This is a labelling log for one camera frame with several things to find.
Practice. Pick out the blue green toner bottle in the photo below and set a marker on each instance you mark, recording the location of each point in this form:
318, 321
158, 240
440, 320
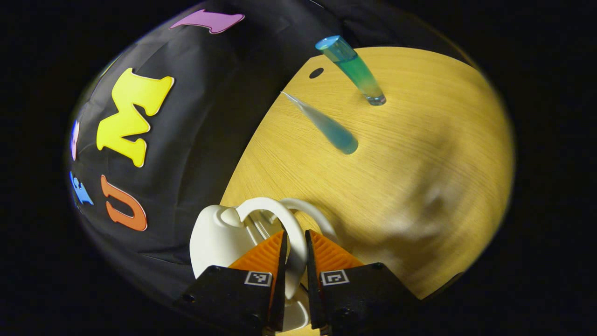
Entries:
354, 70

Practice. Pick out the black backdrop cloth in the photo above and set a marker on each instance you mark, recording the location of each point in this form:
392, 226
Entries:
210, 116

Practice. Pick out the white suitcase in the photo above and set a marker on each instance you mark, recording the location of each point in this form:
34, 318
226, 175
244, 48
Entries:
214, 238

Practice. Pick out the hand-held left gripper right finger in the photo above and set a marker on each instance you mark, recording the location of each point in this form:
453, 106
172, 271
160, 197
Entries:
315, 298

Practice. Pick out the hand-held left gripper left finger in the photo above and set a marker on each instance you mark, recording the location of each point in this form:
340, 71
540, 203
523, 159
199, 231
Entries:
279, 298

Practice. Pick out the light blue cream tube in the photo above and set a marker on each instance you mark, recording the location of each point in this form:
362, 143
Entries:
331, 130

